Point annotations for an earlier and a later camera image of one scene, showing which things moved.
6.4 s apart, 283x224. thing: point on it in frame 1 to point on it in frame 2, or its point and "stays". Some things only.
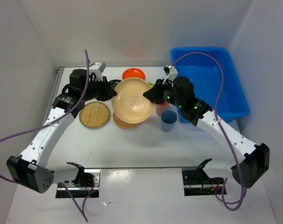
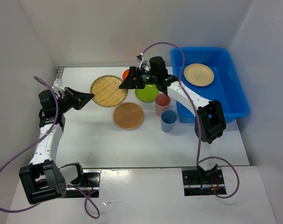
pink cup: x=160 y=107 stays
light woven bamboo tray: x=94 y=115 to x=107 y=91
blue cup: x=168 y=119 stays
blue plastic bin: x=215 y=79 stays
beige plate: x=129 y=105 to x=198 y=74
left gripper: x=109 y=92 to x=79 y=98
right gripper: x=154 y=94 to x=129 y=83
